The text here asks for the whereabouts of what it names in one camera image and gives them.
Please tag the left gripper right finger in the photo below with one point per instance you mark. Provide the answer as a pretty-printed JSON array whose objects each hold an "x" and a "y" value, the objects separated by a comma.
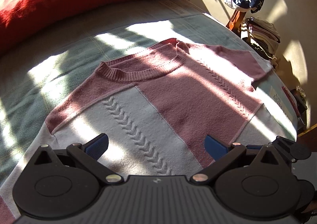
[{"x": 225, "y": 158}]

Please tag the wooden side cabinet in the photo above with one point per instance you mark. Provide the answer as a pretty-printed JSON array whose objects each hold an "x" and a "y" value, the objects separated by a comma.
[{"x": 309, "y": 138}]

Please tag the wooden chair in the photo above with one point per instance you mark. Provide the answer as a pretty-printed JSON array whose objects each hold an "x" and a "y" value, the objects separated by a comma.
[{"x": 234, "y": 23}]

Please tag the pink and white sweater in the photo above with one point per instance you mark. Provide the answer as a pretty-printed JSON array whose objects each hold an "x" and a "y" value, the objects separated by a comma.
[{"x": 200, "y": 90}]

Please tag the folded clothes stack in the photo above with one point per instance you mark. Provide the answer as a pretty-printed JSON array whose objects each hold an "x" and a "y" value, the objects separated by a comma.
[{"x": 262, "y": 36}]

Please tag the green plaid bed blanket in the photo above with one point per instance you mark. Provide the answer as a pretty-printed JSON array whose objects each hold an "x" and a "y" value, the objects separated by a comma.
[{"x": 40, "y": 75}]

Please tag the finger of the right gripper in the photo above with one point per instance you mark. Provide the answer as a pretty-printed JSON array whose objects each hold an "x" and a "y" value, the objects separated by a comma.
[
  {"x": 290, "y": 150},
  {"x": 254, "y": 147}
]

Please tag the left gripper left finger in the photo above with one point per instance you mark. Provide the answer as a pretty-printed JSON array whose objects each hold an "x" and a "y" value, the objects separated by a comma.
[{"x": 86, "y": 157}]

